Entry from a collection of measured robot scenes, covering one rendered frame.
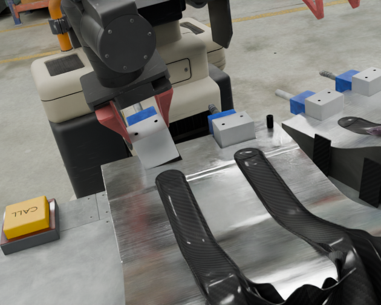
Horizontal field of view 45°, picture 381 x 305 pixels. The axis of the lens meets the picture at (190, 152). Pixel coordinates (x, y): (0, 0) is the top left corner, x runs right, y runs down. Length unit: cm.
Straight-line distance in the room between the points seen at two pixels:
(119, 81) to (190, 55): 51
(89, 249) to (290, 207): 29
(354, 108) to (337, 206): 29
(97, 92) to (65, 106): 73
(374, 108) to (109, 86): 43
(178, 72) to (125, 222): 55
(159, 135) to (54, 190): 178
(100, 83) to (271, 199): 25
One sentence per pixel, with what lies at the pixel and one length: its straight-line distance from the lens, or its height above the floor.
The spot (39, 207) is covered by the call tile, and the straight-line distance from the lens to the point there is 72.
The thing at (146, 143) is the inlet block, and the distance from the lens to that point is 60.
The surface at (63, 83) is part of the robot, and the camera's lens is 126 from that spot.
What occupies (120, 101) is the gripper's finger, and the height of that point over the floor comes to 101.
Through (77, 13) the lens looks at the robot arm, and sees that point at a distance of 51.
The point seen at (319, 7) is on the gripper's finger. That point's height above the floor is 101.
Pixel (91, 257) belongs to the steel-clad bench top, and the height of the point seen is 80.
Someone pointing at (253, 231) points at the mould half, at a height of 89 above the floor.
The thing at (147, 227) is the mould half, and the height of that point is 88.
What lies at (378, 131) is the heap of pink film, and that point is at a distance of 69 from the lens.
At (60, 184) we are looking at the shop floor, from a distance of 238.
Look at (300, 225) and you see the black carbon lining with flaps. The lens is 51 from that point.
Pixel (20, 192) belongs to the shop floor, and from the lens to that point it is 244.
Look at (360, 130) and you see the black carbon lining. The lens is 74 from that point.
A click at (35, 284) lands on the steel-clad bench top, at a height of 80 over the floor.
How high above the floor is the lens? 123
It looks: 32 degrees down
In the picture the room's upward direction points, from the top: 11 degrees counter-clockwise
